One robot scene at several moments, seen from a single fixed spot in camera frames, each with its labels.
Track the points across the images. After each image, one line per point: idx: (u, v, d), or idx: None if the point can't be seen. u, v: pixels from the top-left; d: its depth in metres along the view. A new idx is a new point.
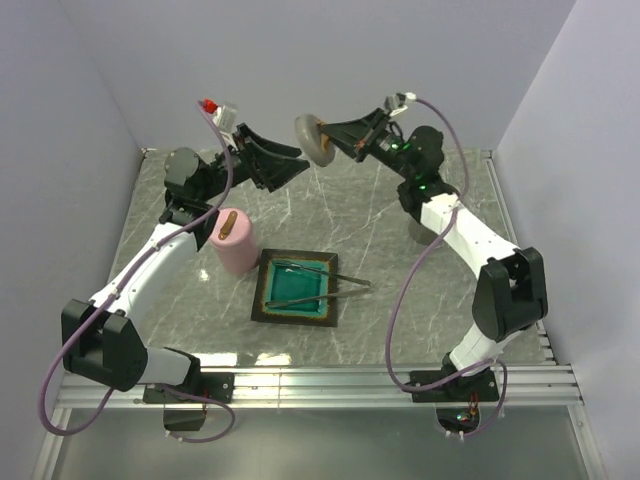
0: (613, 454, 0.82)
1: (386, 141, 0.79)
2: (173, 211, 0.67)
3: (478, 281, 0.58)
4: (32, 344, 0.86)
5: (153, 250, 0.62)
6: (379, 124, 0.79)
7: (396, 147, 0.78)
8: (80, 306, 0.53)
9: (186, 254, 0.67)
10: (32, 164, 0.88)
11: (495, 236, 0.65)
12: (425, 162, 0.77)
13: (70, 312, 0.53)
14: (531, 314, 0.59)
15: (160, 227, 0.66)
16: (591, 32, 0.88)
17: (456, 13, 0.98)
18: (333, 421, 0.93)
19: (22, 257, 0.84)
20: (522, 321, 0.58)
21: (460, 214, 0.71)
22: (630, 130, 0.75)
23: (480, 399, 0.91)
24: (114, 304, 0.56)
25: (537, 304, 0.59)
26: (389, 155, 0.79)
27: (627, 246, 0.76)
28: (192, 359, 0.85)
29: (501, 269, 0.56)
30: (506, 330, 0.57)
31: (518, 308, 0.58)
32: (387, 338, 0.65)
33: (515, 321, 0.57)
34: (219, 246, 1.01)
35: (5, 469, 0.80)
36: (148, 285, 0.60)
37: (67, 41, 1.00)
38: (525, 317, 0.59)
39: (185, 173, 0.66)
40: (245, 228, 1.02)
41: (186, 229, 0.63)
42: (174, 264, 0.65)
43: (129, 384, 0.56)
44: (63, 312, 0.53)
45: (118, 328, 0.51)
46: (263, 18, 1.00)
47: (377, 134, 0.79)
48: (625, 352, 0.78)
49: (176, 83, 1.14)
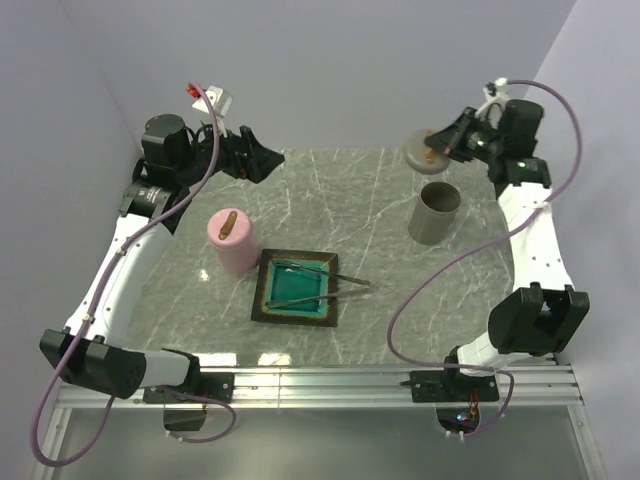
0: (612, 454, 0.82)
1: (477, 134, 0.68)
2: (136, 195, 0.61)
3: (509, 296, 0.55)
4: (32, 345, 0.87)
5: (119, 257, 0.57)
6: (466, 122, 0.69)
7: (483, 142, 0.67)
8: (57, 335, 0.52)
9: (154, 255, 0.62)
10: (33, 165, 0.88)
11: (559, 261, 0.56)
12: (517, 130, 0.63)
13: (50, 343, 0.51)
14: (544, 349, 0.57)
15: (121, 219, 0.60)
16: (592, 32, 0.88)
17: (456, 13, 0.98)
18: (332, 421, 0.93)
19: (23, 257, 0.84)
20: (531, 346, 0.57)
21: (541, 218, 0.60)
22: (631, 130, 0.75)
23: (480, 399, 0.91)
24: (91, 329, 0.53)
25: (554, 344, 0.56)
26: (480, 149, 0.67)
27: (627, 246, 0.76)
28: (192, 358, 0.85)
29: (541, 299, 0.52)
30: (508, 345, 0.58)
31: (534, 334, 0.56)
32: (391, 321, 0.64)
33: (521, 341, 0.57)
34: (219, 246, 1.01)
35: (5, 469, 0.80)
36: (121, 300, 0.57)
37: (66, 41, 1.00)
38: (535, 344, 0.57)
39: (167, 133, 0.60)
40: (245, 228, 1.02)
41: (154, 223, 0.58)
42: (145, 266, 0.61)
43: (131, 389, 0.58)
44: (42, 343, 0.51)
45: (102, 354, 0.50)
46: (263, 19, 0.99)
47: (465, 129, 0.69)
48: (625, 352, 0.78)
49: (176, 83, 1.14)
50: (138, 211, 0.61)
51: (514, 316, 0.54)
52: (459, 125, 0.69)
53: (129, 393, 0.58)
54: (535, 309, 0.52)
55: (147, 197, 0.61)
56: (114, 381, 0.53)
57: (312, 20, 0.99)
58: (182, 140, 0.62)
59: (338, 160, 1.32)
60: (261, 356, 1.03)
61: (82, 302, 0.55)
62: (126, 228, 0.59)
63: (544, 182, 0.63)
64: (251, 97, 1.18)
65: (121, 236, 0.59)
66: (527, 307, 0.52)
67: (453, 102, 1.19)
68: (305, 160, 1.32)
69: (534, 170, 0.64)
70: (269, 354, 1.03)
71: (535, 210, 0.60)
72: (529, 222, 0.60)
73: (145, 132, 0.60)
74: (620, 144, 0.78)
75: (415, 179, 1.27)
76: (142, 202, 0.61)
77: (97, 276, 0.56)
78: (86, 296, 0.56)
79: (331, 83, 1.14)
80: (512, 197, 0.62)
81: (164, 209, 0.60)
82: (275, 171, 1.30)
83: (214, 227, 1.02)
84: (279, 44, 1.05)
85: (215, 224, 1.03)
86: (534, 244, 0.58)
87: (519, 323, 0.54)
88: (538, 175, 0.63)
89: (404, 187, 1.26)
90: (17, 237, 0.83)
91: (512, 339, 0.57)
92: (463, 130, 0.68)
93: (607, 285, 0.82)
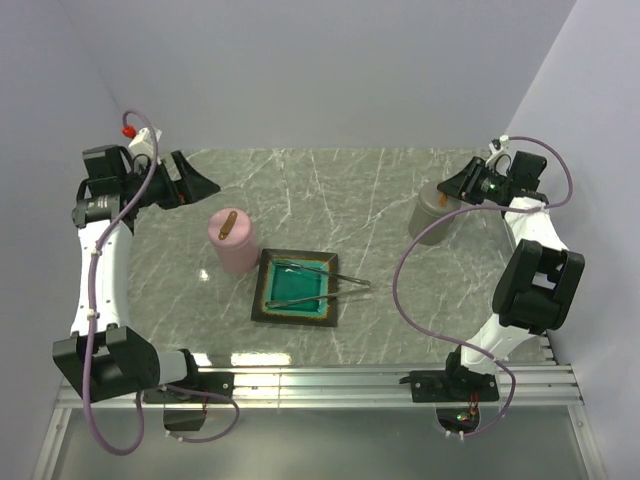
0: (612, 453, 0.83)
1: (487, 179, 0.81)
2: (87, 208, 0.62)
3: (512, 256, 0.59)
4: (31, 344, 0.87)
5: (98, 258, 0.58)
6: (475, 171, 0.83)
7: (494, 186, 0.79)
8: (68, 344, 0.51)
9: (129, 251, 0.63)
10: (31, 167, 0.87)
11: (557, 236, 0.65)
12: (523, 164, 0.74)
13: (65, 353, 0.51)
14: (546, 317, 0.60)
15: (83, 231, 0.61)
16: (592, 32, 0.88)
17: (455, 16, 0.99)
18: (333, 421, 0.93)
19: (22, 259, 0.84)
20: (532, 315, 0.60)
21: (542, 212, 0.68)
22: (630, 131, 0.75)
23: (480, 399, 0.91)
24: (100, 323, 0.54)
25: (557, 308, 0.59)
26: (489, 192, 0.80)
27: (627, 245, 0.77)
28: (185, 350, 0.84)
29: (540, 249, 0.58)
30: (509, 312, 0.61)
31: (535, 299, 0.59)
32: (395, 272, 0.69)
33: (522, 309, 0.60)
34: (218, 245, 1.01)
35: (5, 470, 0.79)
36: (117, 293, 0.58)
37: (65, 40, 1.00)
38: (536, 312, 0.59)
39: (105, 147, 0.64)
40: (246, 227, 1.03)
41: (119, 219, 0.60)
42: (124, 264, 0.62)
43: (152, 383, 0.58)
44: (54, 357, 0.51)
45: (123, 335, 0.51)
46: (263, 19, 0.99)
47: (477, 176, 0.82)
48: (625, 352, 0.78)
49: (176, 83, 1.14)
50: (96, 220, 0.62)
51: (515, 267, 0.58)
52: (472, 174, 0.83)
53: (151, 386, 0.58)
54: (534, 259, 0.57)
55: (98, 206, 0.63)
56: (140, 365, 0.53)
57: (312, 20, 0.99)
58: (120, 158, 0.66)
59: (338, 160, 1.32)
60: (237, 356, 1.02)
61: (78, 307, 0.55)
62: (93, 235, 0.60)
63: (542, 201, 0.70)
64: (251, 96, 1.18)
65: (90, 243, 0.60)
66: (528, 255, 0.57)
67: (452, 101, 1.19)
68: (304, 159, 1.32)
69: (536, 195, 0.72)
70: (250, 353, 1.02)
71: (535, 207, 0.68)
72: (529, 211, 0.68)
73: (83, 154, 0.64)
74: (621, 142, 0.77)
75: (415, 179, 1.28)
76: (96, 212, 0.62)
77: (83, 280, 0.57)
78: (82, 300, 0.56)
79: (331, 82, 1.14)
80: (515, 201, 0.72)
81: (120, 209, 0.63)
82: (275, 171, 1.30)
83: (213, 228, 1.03)
84: (278, 44, 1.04)
85: (214, 224, 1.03)
86: (533, 228, 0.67)
87: (519, 282, 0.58)
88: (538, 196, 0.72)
89: (404, 187, 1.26)
90: (16, 237, 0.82)
91: (512, 304, 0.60)
92: (475, 177, 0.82)
93: (607, 284, 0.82)
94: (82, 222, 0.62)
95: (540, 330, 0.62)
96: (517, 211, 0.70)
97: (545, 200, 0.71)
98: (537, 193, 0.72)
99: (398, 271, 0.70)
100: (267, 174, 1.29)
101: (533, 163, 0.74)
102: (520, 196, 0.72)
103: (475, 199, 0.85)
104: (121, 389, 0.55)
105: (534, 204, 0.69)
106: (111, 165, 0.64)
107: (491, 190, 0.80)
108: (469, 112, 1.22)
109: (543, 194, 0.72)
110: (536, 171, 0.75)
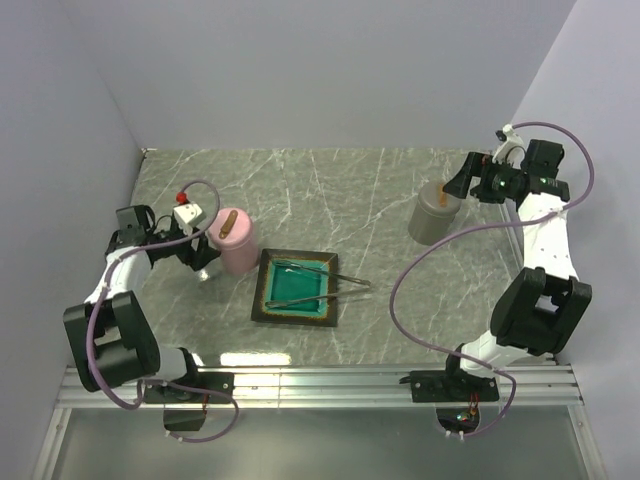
0: (613, 453, 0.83)
1: (497, 175, 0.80)
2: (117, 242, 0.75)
3: (513, 283, 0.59)
4: (31, 343, 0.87)
5: (117, 262, 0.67)
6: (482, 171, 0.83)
7: (504, 184, 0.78)
8: (78, 310, 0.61)
9: (139, 277, 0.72)
10: (32, 167, 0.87)
11: (566, 256, 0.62)
12: (536, 150, 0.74)
13: (75, 315, 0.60)
14: (546, 342, 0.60)
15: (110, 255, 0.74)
16: (592, 33, 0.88)
17: (456, 16, 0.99)
18: (333, 420, 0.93)
19: (23, 260, 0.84)
20: (531, 338, 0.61)
21: (555, 221, 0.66)
22: (631, 131, 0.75)
23: (480, 399, 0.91)
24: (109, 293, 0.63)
25: (556, 336, 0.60)
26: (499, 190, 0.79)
27: (628, 245, 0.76)
28: (184, 349, 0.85)
29: (543, 281, 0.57)
30: (506, 337, 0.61)
31: (534, 326, 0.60)
32: (397, 283, 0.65)
33: (519, 336, 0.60)
34: (219, 243, 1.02)
35: (6, 471, 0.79)
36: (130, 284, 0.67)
37: (67, 41, 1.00)
38: (534, 338, 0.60)
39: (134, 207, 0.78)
40: (246, 226, 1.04)
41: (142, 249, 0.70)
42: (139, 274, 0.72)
43: (151, 365, 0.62)
44: (67, 320, 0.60)
45: (127, 299, 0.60)
46: (264, 20, 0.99)
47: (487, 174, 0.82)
48: (626, 352, 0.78)
49: (177, 84, 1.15)
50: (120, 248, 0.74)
51: (514, 294, 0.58)
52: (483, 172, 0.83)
53: (148, 368, 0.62)
54: (537, 290, 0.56)
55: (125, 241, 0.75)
56: (136, 336, 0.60)
57: (313, 20, 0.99)
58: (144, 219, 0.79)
59: (338, 160, 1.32)
60: (237, 356, 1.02)
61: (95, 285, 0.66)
62: (118, 252, 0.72)
63: (562, 195, 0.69)
64: (251, 97, 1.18)
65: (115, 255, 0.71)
66: (529, 287, 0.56)
67: (452, 102, 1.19)
68: (305, 159, 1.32)
69: (555, 186, 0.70)
70: (249, 353, 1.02)
71: (550, 213, 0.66)
72: (542, 221, 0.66)
73: (118, 212, 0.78)
74: (620, 143, 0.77)
75: (415, 179, 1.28)
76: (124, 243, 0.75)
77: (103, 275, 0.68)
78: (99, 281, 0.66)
79: (332, 82, 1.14)
80: (529, 202, 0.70)
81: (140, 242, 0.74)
82: (275, 171, 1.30)
83: (214, 225, 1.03)
84: (279, 45, 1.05)
85: (214, 224, 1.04)
86: (542, 243, 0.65)
87: (518, 313, 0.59)
88: (559, 189, 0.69)
89: (404, 188, 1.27)
90: (17, 236, 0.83)
91: (510, 330, 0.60)
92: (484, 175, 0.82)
93: (607, 283, 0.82)
94: (111, 248, 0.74)
95: (538, 352, 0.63)
96: (531, 218, 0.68)
97: (566, 195, 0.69)
98: (557, 184, 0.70)
99: (394, 288, 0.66)
100: (267, 174, 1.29)
101: (552, 148, 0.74)
102: (537, 192, 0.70)
103: (490, 197, 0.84)
104: (122, 367, 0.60)
105: (553, 207, 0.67)
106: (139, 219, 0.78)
107: (502, 187, 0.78)
108: (469, 112, 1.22)
109: (563, 184, 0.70)
110: (554, 158, 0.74)
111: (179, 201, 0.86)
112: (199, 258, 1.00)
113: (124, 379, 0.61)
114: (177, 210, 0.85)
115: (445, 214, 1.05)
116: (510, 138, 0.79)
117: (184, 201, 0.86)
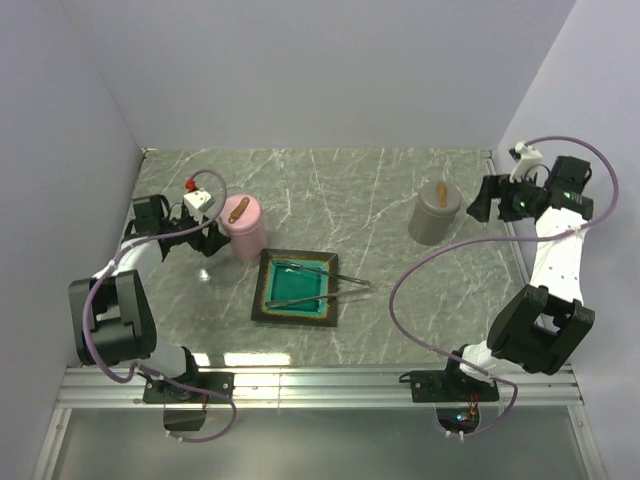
0: (612, 453, 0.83)
1: (518, 195, 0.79)
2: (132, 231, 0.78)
3: (514, 298, 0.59)
4: (31, 343, 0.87)
5: (130, 247, 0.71)
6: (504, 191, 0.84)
7: (525, 204, 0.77)
8: (82, 284, 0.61)
9: (149, 261, 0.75)
10: (31, 166, 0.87)
11: (573, 278, 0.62)
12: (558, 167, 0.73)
13: (78, 287, 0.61)
14: (540, 362, 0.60)
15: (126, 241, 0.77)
16: (592, 34, 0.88)
17: (455, 16, 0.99)
18: (333, 420, 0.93)
19: (23, 260, 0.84)
20: (526, 357, 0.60)
21: (569, 241, 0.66)
22: (631, 132, 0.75)
23: (480, 399, 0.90)
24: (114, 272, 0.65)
25: (550, 357, 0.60)
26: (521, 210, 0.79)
27: (627, 245, 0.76)
28: (185, 349, 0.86)
29: (544, 301, 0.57)
30: (500, 352, 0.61)
31: (530, 345, 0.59)
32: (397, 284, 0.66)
33: (513, 351, 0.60)
34: (235, 228, 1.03)
35: (5, 471, 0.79)
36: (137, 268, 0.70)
37: (67, 42, 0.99)
38: (528, 356, 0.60)
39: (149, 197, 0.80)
40: (257, 209, 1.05)
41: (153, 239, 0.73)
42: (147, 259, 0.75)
43: (147, 347, 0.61)
44: (69, 292, 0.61)
45: (130, 278, 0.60)
46: (264, 20, 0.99)
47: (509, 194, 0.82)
48: (626, 353, 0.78)
49: (177, 83, 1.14)
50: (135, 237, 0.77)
51: (513, 311, 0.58)
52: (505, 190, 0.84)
53: (143, 350, 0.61)
54: (537, 309, 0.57)
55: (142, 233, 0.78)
56: (135, 314, 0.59)
57: (313, 20, 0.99)
58: (158, 208, 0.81)
59: (338, 160, 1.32)
60: (237, 356, 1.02)
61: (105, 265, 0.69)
62: (132, 240, 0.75)
63: (583, 213, 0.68)
64: (251, 96, 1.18)
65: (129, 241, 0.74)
66: (530, 304, 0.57)
67: (453, 101, 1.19)
68: (305, 159, 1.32)
69: (578, 202, 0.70)
70: (249, 353, 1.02)
71: (566, 230, 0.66)
72: (556, 238, 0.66)
73: (133, 200, 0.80)
74: (619, 144, 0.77)
75: (415, 179, 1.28)
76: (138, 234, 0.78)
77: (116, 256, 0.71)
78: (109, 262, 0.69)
79: (331, 82, 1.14)
80: (547, 217, 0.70)
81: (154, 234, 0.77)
82: (276, 171, 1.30)
83: (224, 210, 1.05)
84: (279, 45, 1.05)
85: (226, 211, 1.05)
86: (552, 260, 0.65)
87: (515, 329, 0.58)
88: (581, 206, 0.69)
89: (404, 188, 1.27)
90: (17, 236, 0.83)
91: (505, 345, 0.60)
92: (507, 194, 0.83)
93: (607, 284, 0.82)
94: (126, 237, 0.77)
95: (532, 371, 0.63)
96: (548, 233, 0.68)
97: (588, 212, 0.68)
98: (580, 202, 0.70)
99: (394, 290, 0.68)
100: (267, 174, 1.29)
101: (577, 164, 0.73)
102: (558, 208, 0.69)
103: (513, 216, 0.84)
104: (118, 345, 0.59)
105: (570, 225, 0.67)
106: (153, 209, 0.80)
107: (523, 207, 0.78)
108: (469, 112, 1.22)
109: (587, 202, 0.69)
110: (578, 176, 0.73)
111: (188, 188, 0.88)
112: (210, 244, 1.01)
113: (118, 356, 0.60)
114: (185, 197, 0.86)
115: (445, 214, 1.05)
116: (526, 157, 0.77)
117: (192, 188, 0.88)
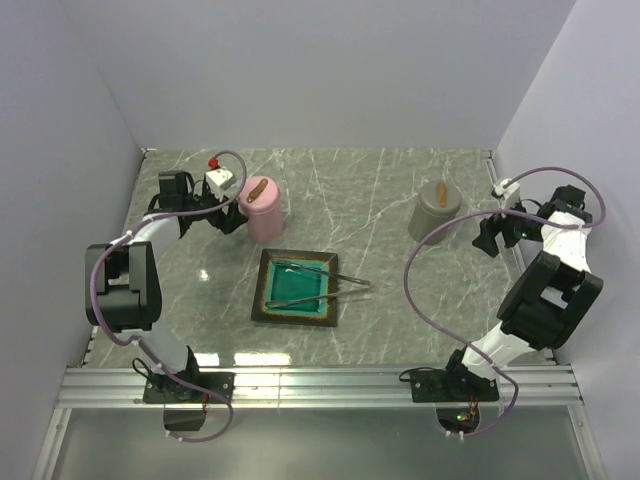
0: (613, 453, 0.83)
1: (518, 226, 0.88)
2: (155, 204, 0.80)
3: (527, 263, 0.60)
4: (32, 342, 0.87)
5: (148, 221, 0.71)
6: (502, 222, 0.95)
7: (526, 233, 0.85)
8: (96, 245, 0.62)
9: (164, 236, 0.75)
10: (31, 167, 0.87)
11: (580, 256, 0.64)
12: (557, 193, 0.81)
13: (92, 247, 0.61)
14: (550, 333, 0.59)
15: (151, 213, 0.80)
16: (592, 33, 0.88)
17: (455, 16, 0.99)
18: (333, 420, 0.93)
19: (23, 260, 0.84)
20: (536, 327, 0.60)
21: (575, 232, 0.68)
22: (629, 132, 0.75)
23: (480, 399, 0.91)
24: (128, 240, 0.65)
25: (561, 327, 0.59)
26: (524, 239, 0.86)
27: (626, 245, 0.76)
28: (189, 349, 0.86)
29: (557, 266, 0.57)
30: (510, 320, 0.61)
31: (541, 313, 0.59)
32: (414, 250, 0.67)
33: (524, 318, 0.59)
34: (254, 207, 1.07)
35: (6, 470, 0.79)
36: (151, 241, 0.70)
37: (67, 42, 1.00)
38: (539, 325, 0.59)
39: (176, 173, 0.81)
40: (274, 189, 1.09)
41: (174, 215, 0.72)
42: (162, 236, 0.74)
43: (149, 317, 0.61)
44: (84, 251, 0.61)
45: (141, 249, 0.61)
46: (264, 21, 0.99)
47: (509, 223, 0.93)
48: (627, 352, 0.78)
49: (177, 83, 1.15)
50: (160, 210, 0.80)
51: (526, 276, 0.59)
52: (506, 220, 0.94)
53: (145, 320, 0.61)
54: (550, 272, 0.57)
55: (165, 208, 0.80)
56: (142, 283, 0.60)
57: (312, 21, 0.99)
58: (182, 185, 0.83)
59: (338, 160, 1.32)
60: (237, 356, 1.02)
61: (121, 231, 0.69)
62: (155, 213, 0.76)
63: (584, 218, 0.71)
64: (251, 96, 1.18)
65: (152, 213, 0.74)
66: (543, 267, 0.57)
67: (452, 101, 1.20)
68: (305, 159, 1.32)
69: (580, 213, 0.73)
70: (249, 353, 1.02)
71: (572, 224, 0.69)
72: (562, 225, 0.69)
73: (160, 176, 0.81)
74: (619, 144, 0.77)
75: (415, 179, 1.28)
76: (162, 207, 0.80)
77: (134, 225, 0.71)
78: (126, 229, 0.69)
79: (331, 83, 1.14)
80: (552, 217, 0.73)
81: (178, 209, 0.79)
82: (276, 171, 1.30)
83: (243, 189, 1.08)
84: (279, 46, 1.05)
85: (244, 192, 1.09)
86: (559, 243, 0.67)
87: (526, 293, 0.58)
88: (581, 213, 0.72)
89: (404, 188, 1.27)
90: (17, 237, 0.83)
91: (515, 312, 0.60)
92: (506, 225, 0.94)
93: (607, 284, 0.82)
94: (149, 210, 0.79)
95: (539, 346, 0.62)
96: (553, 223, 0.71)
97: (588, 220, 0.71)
98: (582, 212, 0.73)
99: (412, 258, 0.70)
100: (267, 174, 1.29)
101: (577, 193, 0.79)
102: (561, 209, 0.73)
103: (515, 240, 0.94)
104: (121, 310, 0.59)
105: (573, 222, 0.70)
106: (177, 186, 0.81)
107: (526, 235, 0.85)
108: (469, 112, 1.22)
109: (587, 213, 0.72)
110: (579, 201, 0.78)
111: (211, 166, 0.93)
112: (229, 221, 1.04)
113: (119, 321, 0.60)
114: (208, 175, 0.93)
115: (444, 214, 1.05)
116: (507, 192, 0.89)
117: (215, 166, 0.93)
